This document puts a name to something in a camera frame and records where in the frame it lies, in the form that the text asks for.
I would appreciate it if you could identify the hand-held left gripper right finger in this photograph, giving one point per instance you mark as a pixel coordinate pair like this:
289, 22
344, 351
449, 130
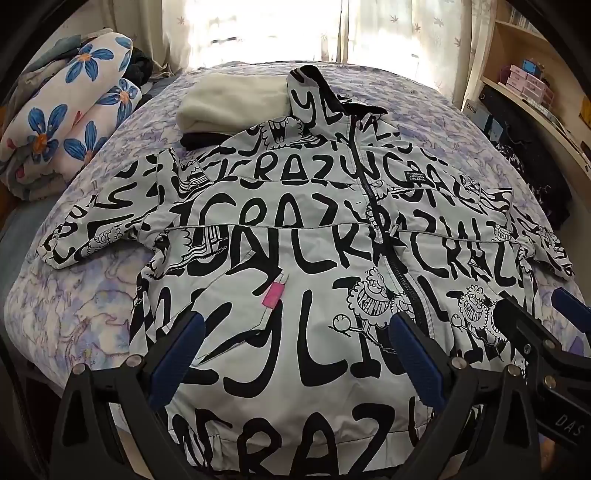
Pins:
418, 364

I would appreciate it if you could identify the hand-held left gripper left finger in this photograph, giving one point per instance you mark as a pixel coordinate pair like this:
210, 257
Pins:
178, 364

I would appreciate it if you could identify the black folded garment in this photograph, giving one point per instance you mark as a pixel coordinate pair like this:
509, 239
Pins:
198, 141

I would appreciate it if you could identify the purple cat print blanket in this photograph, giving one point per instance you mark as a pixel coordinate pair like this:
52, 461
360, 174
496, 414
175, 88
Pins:
83, 295

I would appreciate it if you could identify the dark clothes pile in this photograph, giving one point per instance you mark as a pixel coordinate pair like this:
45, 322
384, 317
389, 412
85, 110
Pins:
143, 64

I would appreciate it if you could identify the white black cardboard box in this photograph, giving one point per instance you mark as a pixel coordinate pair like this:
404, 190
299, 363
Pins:
475, 115

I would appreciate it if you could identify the white leaf print curtain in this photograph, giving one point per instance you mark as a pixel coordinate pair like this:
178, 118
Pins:
231, 32
415, 41

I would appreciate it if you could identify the white black lettered jacket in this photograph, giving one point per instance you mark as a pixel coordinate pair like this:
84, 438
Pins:
300, 258

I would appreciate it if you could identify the cream folded garment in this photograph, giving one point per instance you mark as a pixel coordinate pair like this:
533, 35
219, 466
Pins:
231, 101

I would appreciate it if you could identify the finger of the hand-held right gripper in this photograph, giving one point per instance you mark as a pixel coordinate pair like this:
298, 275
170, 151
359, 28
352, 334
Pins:
572, 304
521, 323

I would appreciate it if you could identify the grey bed sheet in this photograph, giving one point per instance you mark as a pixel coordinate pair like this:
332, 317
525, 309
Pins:
159, 90

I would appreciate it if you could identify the wooden bookshelf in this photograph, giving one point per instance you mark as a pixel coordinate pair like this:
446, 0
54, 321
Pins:
563, 124

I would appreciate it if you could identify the blue card pack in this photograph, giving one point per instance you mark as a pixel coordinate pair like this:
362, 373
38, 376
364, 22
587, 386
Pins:
494, 128

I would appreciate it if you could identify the stack of pink boxes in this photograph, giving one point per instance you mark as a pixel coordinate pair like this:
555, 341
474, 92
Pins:
531, 85

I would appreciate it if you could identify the row of books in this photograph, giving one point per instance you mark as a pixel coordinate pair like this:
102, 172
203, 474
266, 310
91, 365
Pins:
524, 16

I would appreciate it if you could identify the blue flower print quilt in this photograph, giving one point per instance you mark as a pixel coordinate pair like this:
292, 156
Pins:
69, 124

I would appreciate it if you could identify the black patterned cloth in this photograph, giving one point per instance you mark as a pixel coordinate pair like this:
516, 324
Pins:
535, 152

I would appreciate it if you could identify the small blue item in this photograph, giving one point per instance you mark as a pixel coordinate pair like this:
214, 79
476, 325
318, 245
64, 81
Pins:
532, 67

